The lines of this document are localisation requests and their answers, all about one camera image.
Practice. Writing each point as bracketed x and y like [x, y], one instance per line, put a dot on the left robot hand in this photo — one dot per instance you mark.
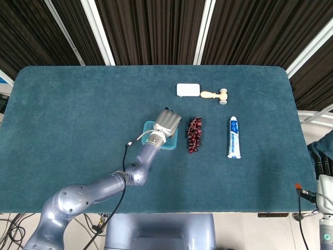
[167, 122]

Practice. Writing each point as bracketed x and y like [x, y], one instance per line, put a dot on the red grape bunch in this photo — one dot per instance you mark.
[194, 135]

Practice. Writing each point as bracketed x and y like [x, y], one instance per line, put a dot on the blue grey robot torso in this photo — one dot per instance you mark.
[158, 231]

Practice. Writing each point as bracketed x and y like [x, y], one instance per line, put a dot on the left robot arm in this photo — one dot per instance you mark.
[75, 200]

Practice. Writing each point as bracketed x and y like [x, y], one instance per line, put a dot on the dark brown curtain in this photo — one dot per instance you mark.
[156, 31]

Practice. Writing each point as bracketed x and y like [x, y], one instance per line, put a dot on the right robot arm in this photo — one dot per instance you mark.
[326, 231]

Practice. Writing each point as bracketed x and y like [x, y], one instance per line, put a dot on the black table control panel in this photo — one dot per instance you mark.
[273, 215]

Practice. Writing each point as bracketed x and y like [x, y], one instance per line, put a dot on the white blue sign board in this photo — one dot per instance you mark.
[5, 79]

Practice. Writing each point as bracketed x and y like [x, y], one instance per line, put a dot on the white floor frame rails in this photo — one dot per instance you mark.
[314, 117]

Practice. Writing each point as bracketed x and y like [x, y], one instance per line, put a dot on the black power plug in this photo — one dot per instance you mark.
[99, 225]

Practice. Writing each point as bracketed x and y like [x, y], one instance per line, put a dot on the small wooden mallet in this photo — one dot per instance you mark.
[222, 96]

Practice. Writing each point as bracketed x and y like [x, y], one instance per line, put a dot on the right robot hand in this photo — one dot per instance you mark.
[325, 192]

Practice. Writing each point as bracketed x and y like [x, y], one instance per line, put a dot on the white frame post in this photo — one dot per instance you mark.
[99, 34]
[204, 31]
[309, 48]
[65, 34]

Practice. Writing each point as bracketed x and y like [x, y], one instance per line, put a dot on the white blue toothpaste tube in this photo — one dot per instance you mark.
[234, 138]

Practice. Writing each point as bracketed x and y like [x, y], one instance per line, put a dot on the white rectangular plastic box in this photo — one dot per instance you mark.
[188, 89]

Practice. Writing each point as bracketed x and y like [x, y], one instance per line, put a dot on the teal table cloth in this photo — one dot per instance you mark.
[65, 104]

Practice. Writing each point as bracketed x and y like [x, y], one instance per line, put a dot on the translucent blue plastic container lid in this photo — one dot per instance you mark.
[173, 144]

